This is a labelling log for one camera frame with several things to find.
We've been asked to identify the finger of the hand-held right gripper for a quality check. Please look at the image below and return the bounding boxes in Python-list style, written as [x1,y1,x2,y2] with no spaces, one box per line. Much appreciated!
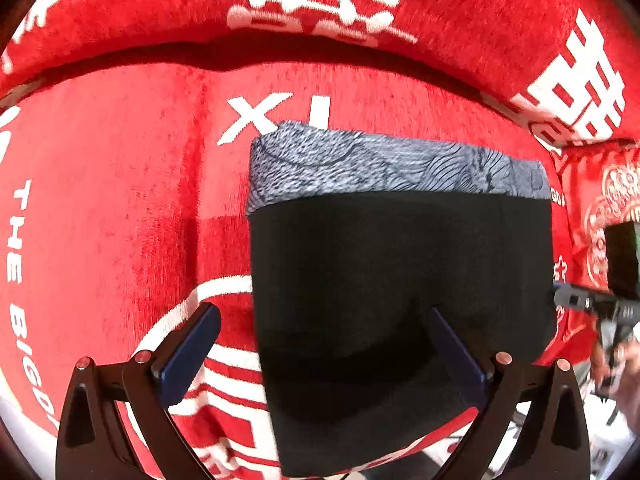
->
[552,281,619,318]

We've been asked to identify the person's right hand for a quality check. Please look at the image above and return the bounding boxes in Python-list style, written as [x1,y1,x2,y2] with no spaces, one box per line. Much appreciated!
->
[590,335,640,412]

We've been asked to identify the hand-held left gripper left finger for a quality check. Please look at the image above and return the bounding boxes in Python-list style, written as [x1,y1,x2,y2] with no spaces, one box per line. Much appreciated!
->
[55,302,222,480]

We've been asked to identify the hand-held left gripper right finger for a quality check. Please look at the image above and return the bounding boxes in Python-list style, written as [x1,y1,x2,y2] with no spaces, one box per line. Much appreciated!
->
[430,306,593,480]

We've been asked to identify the black pants with grey waistband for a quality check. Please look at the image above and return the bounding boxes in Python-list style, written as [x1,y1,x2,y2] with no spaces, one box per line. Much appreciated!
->
[246,120,558,479]

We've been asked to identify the red printed sofa cover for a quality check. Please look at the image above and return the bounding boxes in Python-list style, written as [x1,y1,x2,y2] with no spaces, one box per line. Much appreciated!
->
[0,0,640,480]

